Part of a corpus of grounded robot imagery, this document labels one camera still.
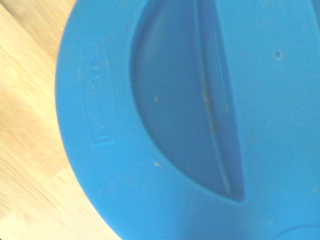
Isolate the blue plastic pitcher lid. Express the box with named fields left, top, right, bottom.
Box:
left=54, top=0, right=320, bottom=240

